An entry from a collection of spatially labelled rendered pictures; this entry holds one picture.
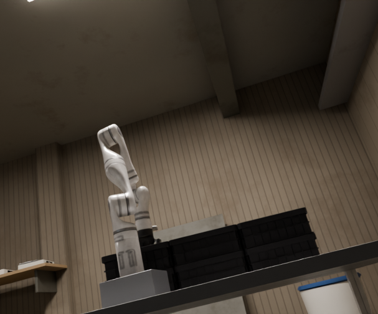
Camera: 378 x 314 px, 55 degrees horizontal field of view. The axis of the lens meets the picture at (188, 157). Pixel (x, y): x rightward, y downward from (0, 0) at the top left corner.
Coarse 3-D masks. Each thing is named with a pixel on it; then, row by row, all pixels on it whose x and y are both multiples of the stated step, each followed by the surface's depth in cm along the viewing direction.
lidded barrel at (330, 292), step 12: (360, 276) 294; (300, 288) 297; (312, 288) 286; (324, 288) 280; (336, 288) 278; (348, 288) 278; (312, 300) 286; (324, 300) 279; (336, 300) 276; (348, 300) 275; (312, 312) 288; (324, 312) 278; (336, 312) 274; (348, 312) 272
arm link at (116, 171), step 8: (112, 160) 157; (120, 160) 159; (112, 168) 155; (120, 168) 155; (112, 176) 154; (120, 176) 152; (120, 184) 152; (128, 184) 150; (128, 192) 146; (128, 200) 143; (128, 208) 142
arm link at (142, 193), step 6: (138, 192) 170; (144, 192) 170; (138, 198) 169; (144, 198) 170; (138, 204) 168; (144, 204) 169; (138, 210) 168; (144, 210) 168; (138, 216) 167; (144, 216) 167
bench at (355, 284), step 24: (288, 264) 97; (312, 264) 96; (336, 264) 95; (360, 264) 132; (192, 288) 101; (216, 288) 99; (240, 288) 98; (264, 288) 162; (360, 288) 222; (96, 312) 104; (120, 312) 103; (144, 312) 101; (168, 312) 184; (360, 312) 221
